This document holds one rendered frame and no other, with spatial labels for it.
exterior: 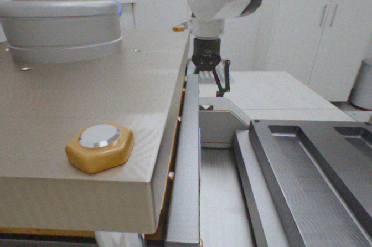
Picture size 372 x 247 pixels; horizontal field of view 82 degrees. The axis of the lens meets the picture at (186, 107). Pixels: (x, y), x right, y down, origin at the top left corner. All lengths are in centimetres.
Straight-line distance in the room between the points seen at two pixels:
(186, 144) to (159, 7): 250
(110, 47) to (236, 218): 22
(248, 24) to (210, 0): 231
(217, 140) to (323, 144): 14
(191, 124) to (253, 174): 12
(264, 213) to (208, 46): 44
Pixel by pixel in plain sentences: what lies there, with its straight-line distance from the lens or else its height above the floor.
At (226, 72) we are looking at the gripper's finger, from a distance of 63.
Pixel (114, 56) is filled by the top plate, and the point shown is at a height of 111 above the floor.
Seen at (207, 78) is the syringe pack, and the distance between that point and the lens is 112.
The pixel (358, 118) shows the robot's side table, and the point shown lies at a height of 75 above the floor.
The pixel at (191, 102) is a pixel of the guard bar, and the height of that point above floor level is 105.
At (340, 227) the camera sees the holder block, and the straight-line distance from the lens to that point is 24.
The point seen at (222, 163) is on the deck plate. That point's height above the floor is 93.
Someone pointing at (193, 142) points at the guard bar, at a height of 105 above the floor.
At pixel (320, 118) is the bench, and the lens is 95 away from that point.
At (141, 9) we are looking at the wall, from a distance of 266.
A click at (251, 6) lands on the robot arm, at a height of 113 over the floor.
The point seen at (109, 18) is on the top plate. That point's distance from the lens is 17.
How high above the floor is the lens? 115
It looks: 27 degrees down
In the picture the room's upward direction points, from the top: straight up
